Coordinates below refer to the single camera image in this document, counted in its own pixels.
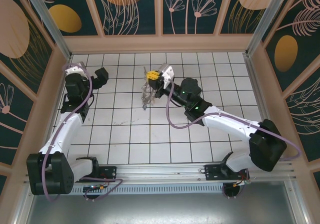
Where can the large metal keyring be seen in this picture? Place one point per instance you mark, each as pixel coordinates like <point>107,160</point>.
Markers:
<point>148,93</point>

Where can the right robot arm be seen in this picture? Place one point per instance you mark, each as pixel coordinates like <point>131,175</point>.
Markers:
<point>230,123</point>

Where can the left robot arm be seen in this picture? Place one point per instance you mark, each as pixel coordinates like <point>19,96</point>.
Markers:
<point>65,133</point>

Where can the grey metal sheet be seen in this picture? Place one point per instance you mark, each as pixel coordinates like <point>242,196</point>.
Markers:
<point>160,209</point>

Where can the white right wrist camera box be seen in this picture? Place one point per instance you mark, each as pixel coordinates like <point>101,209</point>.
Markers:
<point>168,72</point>

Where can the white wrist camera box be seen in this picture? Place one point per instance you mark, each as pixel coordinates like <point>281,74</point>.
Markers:
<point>168,72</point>
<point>73,70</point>

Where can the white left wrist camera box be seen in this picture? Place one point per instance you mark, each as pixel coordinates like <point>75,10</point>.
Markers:
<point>73,70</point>

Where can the aluminium side rail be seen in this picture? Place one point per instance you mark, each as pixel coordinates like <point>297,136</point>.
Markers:
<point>257,96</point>

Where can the aluminium frame post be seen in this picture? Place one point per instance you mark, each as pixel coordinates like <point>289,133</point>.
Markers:
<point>265,18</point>
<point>47,16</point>

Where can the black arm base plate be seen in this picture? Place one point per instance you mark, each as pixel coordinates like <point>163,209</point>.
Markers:
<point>212,172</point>
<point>108,172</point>

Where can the aluminium mounting rail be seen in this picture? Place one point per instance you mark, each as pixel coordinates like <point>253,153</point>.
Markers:
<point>160,171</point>

